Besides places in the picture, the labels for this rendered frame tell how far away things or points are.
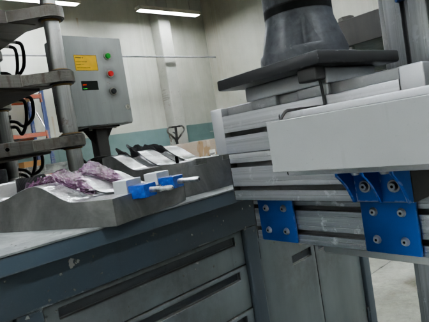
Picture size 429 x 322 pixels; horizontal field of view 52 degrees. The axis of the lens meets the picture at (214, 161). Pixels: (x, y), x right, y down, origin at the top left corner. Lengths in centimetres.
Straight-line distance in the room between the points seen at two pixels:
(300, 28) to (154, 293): 68
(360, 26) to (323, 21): 455
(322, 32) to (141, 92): 866
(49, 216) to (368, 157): 70
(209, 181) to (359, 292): 88
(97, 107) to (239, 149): 127
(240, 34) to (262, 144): 927
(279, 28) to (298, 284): 95
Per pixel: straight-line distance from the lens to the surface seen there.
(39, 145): 181
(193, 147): 517
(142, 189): 91
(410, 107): 49
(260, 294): 134
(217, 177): 122
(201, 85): 1038
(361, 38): 529
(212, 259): 120
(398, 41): 91
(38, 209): 103
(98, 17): 928
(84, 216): 94
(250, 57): 980
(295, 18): 75
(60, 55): 186
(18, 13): 191
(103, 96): 206
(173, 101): 939
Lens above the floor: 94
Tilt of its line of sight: 3 degrees down
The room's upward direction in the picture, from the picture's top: 9 degrees counter-clockwise
